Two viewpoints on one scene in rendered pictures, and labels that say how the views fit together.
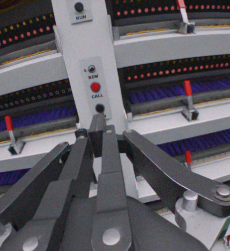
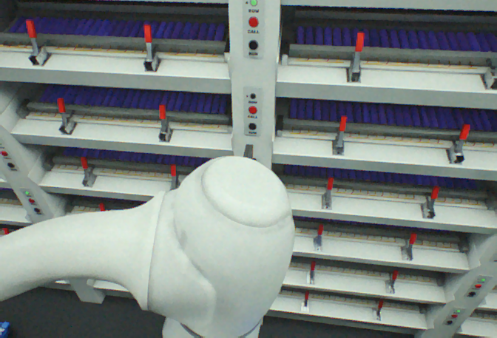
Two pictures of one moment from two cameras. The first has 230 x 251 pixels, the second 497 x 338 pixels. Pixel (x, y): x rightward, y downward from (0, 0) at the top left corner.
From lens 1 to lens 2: 0.48 m
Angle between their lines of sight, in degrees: 18
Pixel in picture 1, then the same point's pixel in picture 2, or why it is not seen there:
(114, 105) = (265, 126)
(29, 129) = (177, 117)
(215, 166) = (364, 203)
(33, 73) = (200, 83)
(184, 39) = (345, 87)
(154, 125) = (299, 148)
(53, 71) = (219, 86)
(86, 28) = (256, 63)
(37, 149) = (186, 141)
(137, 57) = (295, 92)
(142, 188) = not seen: hidden behind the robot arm
